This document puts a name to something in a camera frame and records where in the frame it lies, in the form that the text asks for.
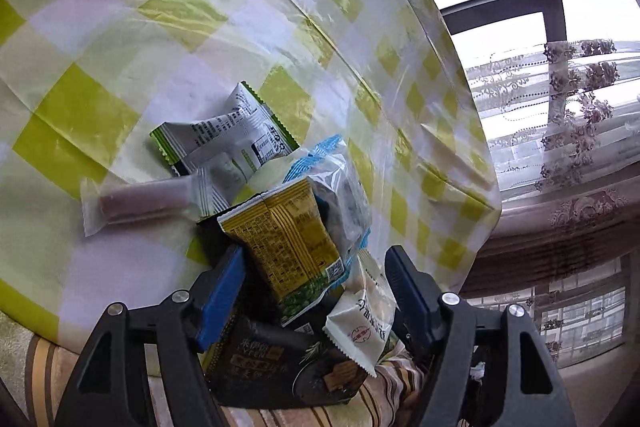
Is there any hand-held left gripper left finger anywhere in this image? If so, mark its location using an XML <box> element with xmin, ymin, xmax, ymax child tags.
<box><xmin>55</xmin><ymin>244</ymin><xmax>248</xmax><ymax>427</ymax></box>

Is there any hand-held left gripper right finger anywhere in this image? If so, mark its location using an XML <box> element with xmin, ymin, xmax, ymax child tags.
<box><xmin>385</xmin><ymin>245</ymin><xmax>576</xmax><ymax>427</ymax></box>

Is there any yellow snack packet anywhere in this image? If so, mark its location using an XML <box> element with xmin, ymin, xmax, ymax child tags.
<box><xmin>216</xmin><ymin>178</ymin><xmax>349</xmax><ymax>328</ymax></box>

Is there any clear packet with brown bar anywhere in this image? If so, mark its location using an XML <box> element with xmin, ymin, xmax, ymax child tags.
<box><xmin>80</xmin><ymin>177</ymin><xmax>201</xmax><ymax>237</ymax></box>

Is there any white snack packet red label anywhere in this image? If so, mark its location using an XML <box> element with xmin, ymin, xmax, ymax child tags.
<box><xmin>322</xmin><ymin>249</ymin><xmax>398</xmax><ymax>379</ymax></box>

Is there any black biscuit snack packet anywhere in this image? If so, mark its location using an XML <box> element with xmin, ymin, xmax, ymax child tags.
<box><xmin>200</xmin><ymin>312</ymin><xmax>371</xmax><ymax>408</ymax></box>

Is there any blue-edged clear snack packet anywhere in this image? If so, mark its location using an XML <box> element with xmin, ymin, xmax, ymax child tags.
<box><xmin>283</xmin><ymin>136</ymin><xmax>373</xmax><ymax>263</ymax></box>

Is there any small clear green-striped packet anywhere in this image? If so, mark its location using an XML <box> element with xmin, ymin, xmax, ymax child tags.
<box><xmin>192</xmin><ymin>154</ymin><xmax>256</xmax><ymax>220</ymax></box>

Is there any mauve drape curtain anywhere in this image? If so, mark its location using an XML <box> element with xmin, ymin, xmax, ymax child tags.
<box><xmin>457</xmin><ymin>192</ymin><xmax>640</xmax><ymax>303</ymax></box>

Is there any green and white snack packet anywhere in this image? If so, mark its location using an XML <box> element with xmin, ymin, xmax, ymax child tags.
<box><xmin>150</xmin><ymin>81</ymin><xmax>297</xmax><ymax>178</ymax></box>

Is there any sheer lace curtain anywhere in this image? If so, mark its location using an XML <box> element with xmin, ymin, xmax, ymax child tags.
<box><xmin>462</xmin><ymin>38</ymin><xmax>640</xmax><ymax>208</ymax></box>
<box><xmin>520</xmin><ymin>257</ymin><xmax>636</xmax><ymax>368</ymax></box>

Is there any striped beige blanket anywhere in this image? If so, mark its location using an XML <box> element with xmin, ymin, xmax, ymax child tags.
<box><xmin>0</xmin><ymin>307</ymin><xmax>436</xmax><ymax>427</ymax></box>

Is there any yellow checked plastic tablecloth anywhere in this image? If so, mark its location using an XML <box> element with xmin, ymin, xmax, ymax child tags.
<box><xmin>0</xmin><ymin>0</ymin><xmax>502</xmax><ymax>353</ymax></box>

